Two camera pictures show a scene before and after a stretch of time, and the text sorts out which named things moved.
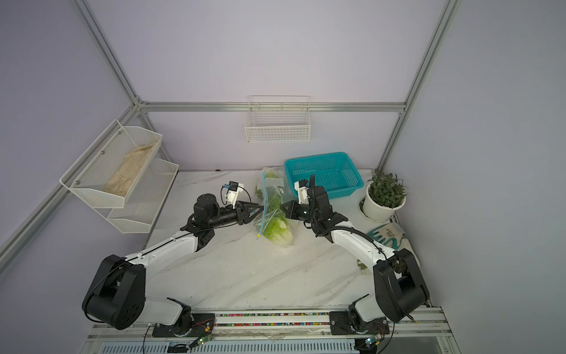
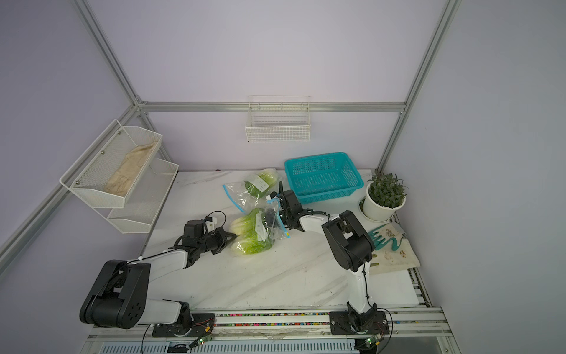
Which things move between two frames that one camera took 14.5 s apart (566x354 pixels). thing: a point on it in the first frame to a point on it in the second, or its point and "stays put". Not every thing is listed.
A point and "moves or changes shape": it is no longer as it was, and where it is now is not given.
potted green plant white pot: x=385 y=195 stays put
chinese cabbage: x=276 y=226 to x=250 y=244
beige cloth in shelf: x=121 y=181 stays put
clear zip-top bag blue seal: x=273 y=192 moves or changes shape
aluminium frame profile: x=239 y=105 stays put
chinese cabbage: x=273 y=201 to x=253 y=223
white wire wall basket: x=274 y=119 stays put
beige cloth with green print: x=392 y=235 stays put
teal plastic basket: x=332 y=171 stays put
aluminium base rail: x=292 y=332 stays put
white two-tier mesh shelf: x=119 y=172 stays put
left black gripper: x=242 y=209 to x=222 y=237
